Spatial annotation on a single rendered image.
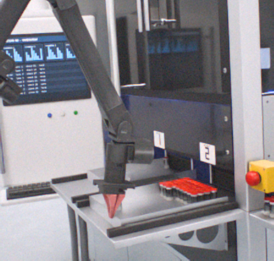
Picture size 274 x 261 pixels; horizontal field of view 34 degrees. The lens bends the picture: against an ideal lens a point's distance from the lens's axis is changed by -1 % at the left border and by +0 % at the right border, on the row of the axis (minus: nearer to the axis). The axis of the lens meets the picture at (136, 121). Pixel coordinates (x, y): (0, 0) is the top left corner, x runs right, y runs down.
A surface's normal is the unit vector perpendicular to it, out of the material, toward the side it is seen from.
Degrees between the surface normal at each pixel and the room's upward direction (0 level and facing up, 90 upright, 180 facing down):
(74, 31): 94
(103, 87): 94
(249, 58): 90
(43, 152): 90
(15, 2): 98
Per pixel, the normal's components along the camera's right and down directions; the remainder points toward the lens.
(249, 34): 0.40, 0.09
